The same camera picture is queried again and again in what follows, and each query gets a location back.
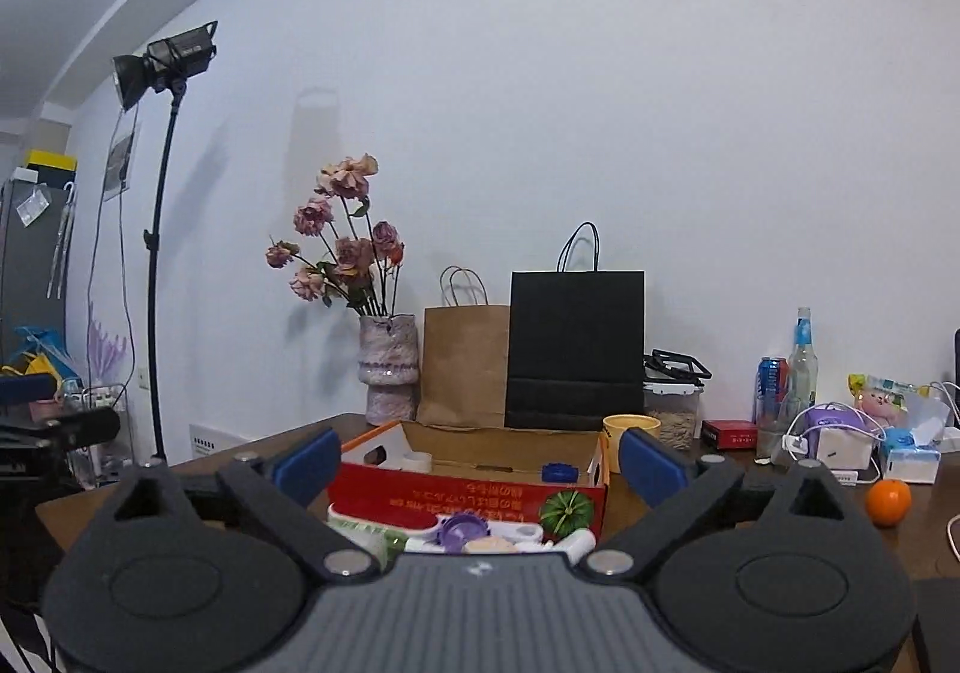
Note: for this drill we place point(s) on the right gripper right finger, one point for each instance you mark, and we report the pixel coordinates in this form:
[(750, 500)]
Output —
[(686, 499)]

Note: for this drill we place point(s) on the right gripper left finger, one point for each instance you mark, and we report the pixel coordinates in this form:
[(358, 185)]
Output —
[(274, 494)]

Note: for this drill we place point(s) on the white spray bottle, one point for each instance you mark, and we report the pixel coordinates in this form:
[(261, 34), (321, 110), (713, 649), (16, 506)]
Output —
[(576, 545)]

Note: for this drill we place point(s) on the purple ridged cap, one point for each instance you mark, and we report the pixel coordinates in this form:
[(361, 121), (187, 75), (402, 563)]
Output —
[(458, 530)]

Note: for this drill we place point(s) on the small red box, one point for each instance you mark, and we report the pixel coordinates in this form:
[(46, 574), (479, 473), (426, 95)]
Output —
[(724, 434)]

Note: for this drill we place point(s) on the clear food container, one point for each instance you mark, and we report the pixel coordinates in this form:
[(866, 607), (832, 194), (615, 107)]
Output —
[(678, 408)]

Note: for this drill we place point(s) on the yellow mug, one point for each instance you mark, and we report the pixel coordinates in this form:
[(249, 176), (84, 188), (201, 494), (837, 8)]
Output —
[(615, 426)]

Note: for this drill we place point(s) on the glass cup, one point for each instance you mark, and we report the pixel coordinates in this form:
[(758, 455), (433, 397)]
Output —
[(770, 429)]

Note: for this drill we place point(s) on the blue bottle cap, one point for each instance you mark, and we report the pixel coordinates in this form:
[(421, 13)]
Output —
[(559, 473)]

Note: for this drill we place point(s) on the red cardboard box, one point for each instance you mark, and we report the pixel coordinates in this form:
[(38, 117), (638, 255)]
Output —
[(494, 473)]

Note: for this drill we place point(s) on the blue drink can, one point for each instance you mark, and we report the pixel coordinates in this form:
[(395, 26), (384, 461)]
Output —
[(771, 383)]

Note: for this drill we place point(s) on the pink ceramic vase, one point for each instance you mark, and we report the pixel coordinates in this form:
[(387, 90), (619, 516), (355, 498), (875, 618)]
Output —
[(389, 367)]

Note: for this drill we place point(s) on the purple white device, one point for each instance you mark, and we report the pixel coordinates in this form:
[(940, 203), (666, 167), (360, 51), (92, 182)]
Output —
[(838, 436)]

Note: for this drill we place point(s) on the red white lint brush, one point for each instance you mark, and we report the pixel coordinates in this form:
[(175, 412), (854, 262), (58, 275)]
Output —
[(422, 528)]

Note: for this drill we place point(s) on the black paper bag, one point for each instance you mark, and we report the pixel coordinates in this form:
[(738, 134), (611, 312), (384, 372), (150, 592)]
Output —
[(576, 341)]

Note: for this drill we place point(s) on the orange fruit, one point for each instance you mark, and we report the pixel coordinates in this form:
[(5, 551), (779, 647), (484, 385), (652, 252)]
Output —
[(888, 502)]

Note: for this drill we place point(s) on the brown paper bag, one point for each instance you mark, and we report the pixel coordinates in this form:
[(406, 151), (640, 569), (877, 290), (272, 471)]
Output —
[(464, 359)]

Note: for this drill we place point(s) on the tissue pack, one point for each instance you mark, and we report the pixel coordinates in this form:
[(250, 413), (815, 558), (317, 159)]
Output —
[(912, 465)]

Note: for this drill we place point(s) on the dried pink flowers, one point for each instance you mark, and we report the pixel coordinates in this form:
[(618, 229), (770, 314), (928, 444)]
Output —
[(359, 260)]

